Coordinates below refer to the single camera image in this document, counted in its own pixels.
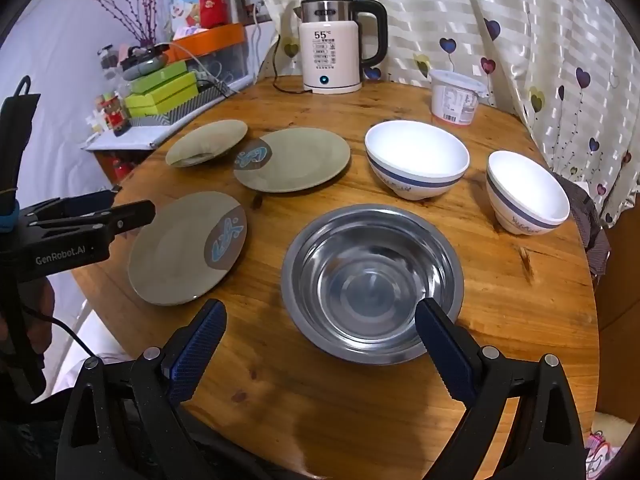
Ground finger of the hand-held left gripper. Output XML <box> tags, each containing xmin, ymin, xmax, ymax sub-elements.
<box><xmin>22</xmin><ymin>189</ymin><xmax>123</xmax><ymax>222</ymax></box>
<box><xmin>27</xmin><ymin>200</ymin><xmax>157</xmax><ymax>237</ymax></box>

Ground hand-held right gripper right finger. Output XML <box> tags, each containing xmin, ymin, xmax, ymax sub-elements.
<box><xmin>415</xmin><ymin>297</ymin><xmax>586</xmax><ymax>480</ymax></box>

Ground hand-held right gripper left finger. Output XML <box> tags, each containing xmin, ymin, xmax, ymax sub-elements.
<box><xmin>55</xmin><ymin>298</ymin><xmax>228</xmax><ymax>480</ymax></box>

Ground olive green plate blue logo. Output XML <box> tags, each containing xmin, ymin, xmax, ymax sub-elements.
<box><xmin>233</xmin><ymin>128</ymin><xmax>351</xmax><ymax>194</ymax></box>
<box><xmin>127</xmin><ymin>191</ymin><xmax>249</xmax><ymax>307</ymax></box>

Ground stainless steel bowl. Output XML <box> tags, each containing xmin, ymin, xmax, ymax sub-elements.
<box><xmin>281</xmin><ymin>204</ymin><xmax>465</xmax><ymax>366</ymax></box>

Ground small olive green plate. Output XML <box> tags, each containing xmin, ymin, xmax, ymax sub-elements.
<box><xmin>166</xmin><ymin>120</ymin><xmax>249</xmax><ymax>168</ymax></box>

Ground small white bowl blue band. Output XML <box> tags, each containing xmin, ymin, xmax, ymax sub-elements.
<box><xmin>486</xmin><ymin>150</ymin><xmax>572</xmax><ymax>236</ymax></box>

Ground large white bowl blue band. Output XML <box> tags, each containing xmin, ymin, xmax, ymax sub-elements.
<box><xmin>364</xmin><ymin>120</ymin><xmax>471</xmax><ymax>201</ymax></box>

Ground person's left hand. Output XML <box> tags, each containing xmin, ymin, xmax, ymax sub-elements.
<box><xmin>21</xmin><ymin>278</ymin><xmax>54</xmax><ymax>359</ymax></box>

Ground white marble board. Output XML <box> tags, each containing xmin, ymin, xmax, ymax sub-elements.
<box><xmin>82</xmin><ymin>110</ymin><xmax>191</xmax><ymax>151</ymax></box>

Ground green flat box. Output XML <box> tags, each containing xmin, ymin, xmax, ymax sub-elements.
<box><xmin>131</xmin><ymin>62</ymin><xmax>189</xmax><ymax>96</ymax></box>
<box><xmin>125</xmin><ymin>72</ymin><xmax>199</xmax><ymax>116</ymax></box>

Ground grey chevron pattern box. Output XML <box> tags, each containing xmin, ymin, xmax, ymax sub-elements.
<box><xmin>130</xmin><ymin>82</ymin><xmax>234</xmax><ymax>126</ymax></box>

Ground small clear bottle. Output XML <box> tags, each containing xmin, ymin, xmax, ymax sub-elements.
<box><xmin>97</xmin><ymin>45</ymin><xmax>121</xmax><ymax>81</ymax></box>

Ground grey round device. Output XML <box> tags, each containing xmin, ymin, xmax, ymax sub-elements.
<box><xmin>120</xmin><ymin>45</ymin><xmax>171</xmax><ymax>81</ymax></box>

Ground wooden cabinet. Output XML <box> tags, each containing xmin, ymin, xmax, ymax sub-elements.
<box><xmin>595</xmin><ymin>225</ymin><xmax>640</xmax><ymax>421</ymax></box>

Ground pink shoe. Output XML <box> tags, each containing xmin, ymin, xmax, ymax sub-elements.
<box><xmin>585</xmin><ymin>430</ymin><xmax>626</xmax><ymax>476</ymax></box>

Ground dark patterned cloth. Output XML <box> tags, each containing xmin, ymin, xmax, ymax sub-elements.
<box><xmin>550</xmin><ymin>170</ymin><xmax>611</xmax><ymax>274</ymax></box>

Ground orange lidded storage box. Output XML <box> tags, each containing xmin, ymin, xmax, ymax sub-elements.
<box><xmin>162</xmin><ymin>24</ymin><xmax>251</xmax><ymax>91</ymax></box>

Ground purple flower branches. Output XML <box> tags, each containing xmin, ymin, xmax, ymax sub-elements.
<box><xmin>75</xmin><ymin>0</ymin><xmax>162</xmax><ymax>47</ymax></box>

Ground colourful cartoon gift bag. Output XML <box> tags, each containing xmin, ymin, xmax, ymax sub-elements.
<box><xmin>167</xmin><ymin>0</ymin><xmax>202</xmax><ymax>41</ymax></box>

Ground white electric kettle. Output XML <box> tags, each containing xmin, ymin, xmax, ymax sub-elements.
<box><xmin>292</xmin><ymin>0</ymin><xmax>389</xmax><ymax>95</ymax></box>

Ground white plastic tub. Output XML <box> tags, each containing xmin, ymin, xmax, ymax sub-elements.
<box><xmin>430</xmin><ymin>69</ymin><xmax>488</xmax><ymax>125</ymax></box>

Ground heart print curtain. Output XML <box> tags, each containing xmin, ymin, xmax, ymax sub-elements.
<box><xmin>252</xmin><ymin>0</ymin><xmax>640</xmax><ymax>231</ymax></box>

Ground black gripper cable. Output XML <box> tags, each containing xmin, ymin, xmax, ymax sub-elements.
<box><xmin>24</xmin><ymin>307</ymin><xmax>97</xmax><ymax>358</ymax></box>

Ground black kettle cable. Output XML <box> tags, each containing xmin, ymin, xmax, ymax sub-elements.
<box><xmin>270</xmin><ymin>30</ymin><xmax>316</xmax><ymax>96</ymax></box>

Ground white cable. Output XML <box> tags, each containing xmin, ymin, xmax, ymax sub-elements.
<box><xmin>251</xmin><ymin>5</ymin><xmax>267</xmax><ymax>86</ymax></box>

